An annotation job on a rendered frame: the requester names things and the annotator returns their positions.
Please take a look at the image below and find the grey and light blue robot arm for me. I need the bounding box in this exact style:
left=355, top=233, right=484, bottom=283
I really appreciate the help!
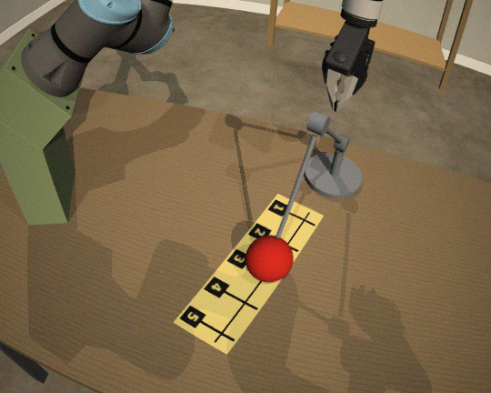
left=21, top=0, right=384, bottom=97

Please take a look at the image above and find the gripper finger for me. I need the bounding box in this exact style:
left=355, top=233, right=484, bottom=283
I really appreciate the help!
left=322, top=50, right=342, bottom=111
left=335, top=65, right=369, bottom=112

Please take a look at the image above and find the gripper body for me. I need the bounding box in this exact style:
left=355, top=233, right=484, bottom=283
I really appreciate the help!
left=341, top=8, right=377, bottom=75

